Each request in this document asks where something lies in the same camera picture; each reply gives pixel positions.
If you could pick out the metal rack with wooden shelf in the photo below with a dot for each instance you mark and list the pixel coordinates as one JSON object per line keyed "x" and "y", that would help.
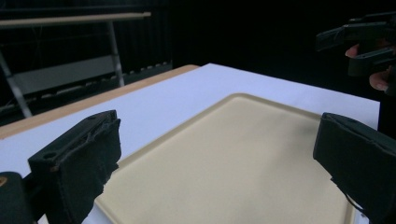
{"x": 62, "y": 73}

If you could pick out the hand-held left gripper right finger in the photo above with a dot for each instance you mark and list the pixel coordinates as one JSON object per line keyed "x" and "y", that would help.
{"x": 358, "y": 155}

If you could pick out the beige plastic tray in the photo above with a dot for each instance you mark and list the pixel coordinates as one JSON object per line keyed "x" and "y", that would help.
{"x": 230, "y": 168}

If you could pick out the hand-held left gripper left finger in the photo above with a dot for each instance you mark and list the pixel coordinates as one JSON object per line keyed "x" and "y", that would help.
{"x": 77, "y": 161}

